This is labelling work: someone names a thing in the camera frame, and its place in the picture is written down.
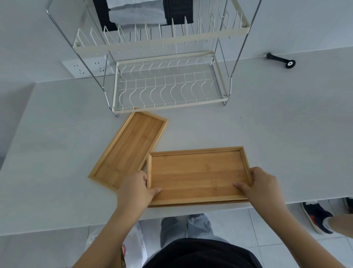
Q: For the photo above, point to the person's right hand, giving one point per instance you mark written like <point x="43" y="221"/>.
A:
<point x="264" y="193"/>

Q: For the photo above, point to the person's left hand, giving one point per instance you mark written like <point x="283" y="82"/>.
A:
<point x="135" y="193"/>

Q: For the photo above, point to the large wooden tray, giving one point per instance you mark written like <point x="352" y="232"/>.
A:
<point x="198" y="202"/>

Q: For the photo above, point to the two-tier white dish rack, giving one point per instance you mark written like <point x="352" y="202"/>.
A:
<point x="165" y="38"/>

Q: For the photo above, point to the person's right forearm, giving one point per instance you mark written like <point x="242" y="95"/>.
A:
<point x="297" y="240"/>

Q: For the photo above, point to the person's left forearm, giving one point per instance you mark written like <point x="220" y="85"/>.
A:
<point x="104" y="243"/>

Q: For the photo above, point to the white plastic bag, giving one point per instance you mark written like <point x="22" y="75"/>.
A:
<point x="135" y="243"/>

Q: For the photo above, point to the black red sneaker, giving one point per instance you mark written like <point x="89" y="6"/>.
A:
<point x="348" y="204"/>
<point x="315" y="216"/>

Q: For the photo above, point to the grey trousers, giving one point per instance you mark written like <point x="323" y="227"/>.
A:
<point x="198" y="226"/>

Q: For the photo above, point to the black shirt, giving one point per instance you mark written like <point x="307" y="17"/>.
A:
<point x="201" y="256"/>

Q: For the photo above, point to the black roller tool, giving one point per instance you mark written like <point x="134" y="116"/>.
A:
<point x="278" y="59"/>

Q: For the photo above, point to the grey paper towel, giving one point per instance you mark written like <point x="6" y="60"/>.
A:
<point x="138" y="16"/>

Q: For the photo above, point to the black woven mat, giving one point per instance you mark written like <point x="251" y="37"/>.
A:
<point x="179" y="11"/>

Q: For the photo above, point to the white wall socket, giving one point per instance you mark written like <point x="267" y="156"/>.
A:
<point x="74" y="67"/>

